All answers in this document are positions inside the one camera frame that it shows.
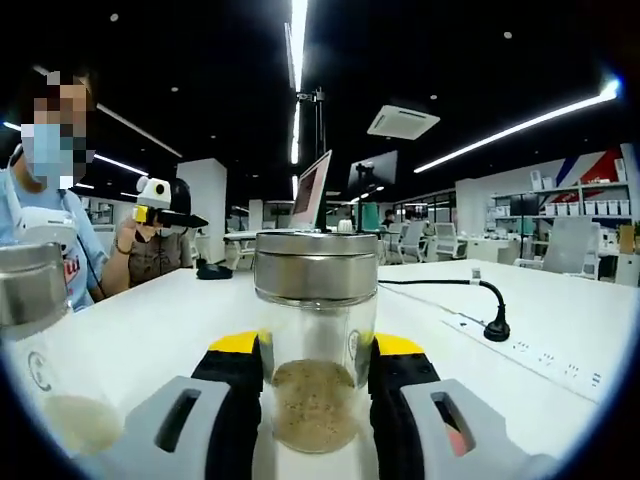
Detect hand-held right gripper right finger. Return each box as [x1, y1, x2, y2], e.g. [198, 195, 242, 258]
[369, 332, 556, 480]

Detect small black monitor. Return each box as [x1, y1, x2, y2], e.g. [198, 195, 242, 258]
[509, 193, 541, 216]

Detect black stand pole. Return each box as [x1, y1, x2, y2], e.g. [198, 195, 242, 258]
[297, 85, 327, 234]

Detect seasoning bottle brown contents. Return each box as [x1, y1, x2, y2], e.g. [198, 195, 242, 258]
[252, 229, 380, 455]

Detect person in blue shirt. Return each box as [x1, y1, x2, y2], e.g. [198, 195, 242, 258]
[0, 164, 109, 314]

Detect ceiling air conditioner unit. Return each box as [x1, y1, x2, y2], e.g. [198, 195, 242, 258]
[367, 103, 441, 141]

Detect grey mesh office chair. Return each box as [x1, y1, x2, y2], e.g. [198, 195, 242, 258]
[542, 215, 601, 279]

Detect silver laptop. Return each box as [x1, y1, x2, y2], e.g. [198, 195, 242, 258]
[288, 148, 334, 230]

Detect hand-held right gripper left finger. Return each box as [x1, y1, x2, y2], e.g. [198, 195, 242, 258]
[97, 329, 275, 480]

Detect person's left hand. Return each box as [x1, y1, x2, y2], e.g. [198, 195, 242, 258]
[115, 221, 157, 255]

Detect seasoning bottle beige contents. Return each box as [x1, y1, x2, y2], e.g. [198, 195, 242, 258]
[0, 242, 126, 459]

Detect ceiling light strip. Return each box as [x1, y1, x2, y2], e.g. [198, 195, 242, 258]
[413, 79, 621, 174]
[288, 0, 310, 164]
[94, 102, 184, 159]

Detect dark hanging monitor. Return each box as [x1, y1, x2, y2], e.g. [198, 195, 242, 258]
[348, 149, 400, 191]

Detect shelf with white boxes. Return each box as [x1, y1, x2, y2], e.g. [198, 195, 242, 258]
[492, 182, 632, 261]

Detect black flat device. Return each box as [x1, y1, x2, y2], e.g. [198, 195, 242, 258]
[195, 259, 232, 281]

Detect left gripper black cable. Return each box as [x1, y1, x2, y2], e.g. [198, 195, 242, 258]
[74, 239, 109, 296]

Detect white chest device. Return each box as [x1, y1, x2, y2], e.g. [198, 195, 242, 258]
[12, 202, 76, 246]

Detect recessed desk socket strip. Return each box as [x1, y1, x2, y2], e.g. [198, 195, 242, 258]
[442, 309, 601, 401]

